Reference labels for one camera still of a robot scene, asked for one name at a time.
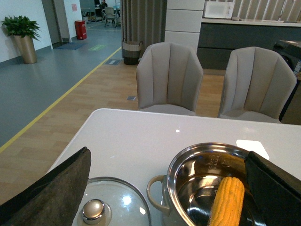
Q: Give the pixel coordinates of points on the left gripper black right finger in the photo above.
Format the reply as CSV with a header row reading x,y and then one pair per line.
x,y
276,193

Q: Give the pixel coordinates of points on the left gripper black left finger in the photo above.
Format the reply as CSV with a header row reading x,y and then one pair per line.
x,y
54,199

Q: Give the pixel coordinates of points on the yellow corn cob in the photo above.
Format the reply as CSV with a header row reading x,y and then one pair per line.
x,y
227,207

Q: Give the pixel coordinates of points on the glass pot lid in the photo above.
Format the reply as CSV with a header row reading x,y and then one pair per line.
x,y
109,201

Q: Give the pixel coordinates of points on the stainless steel pot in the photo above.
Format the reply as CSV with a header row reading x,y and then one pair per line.
x,y
186,193

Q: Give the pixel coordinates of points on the beige chair right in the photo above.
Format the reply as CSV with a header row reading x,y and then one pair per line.
x,y
252,87

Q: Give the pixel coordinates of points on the beige chair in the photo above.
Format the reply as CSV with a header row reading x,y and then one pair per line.
x,y
169,77
252,87

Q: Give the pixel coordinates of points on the beige chair left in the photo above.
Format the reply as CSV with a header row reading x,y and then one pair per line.
x,y
169,77

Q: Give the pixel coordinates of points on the dark kitchen counter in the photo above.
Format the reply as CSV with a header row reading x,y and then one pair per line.
x,y
218,40

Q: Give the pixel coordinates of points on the red cabinet box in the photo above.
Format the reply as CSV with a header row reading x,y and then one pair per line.
x,y
80,27

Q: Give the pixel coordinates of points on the woven laundry basket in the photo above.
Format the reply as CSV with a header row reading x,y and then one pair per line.
x,y
131,51

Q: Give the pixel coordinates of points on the potted green plant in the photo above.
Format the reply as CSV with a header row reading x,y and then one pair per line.
x,y
24,31

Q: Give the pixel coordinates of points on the grey office chair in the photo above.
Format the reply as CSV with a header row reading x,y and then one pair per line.
x,y
109,14

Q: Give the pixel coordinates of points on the white microwave oven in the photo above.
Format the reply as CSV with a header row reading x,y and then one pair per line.
x,y
221,10

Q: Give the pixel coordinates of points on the white pillar cabinet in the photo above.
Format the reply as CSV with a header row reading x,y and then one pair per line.
x,y
183,22

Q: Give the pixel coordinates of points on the grey curtain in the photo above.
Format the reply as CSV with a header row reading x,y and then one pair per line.
x,y
143,20

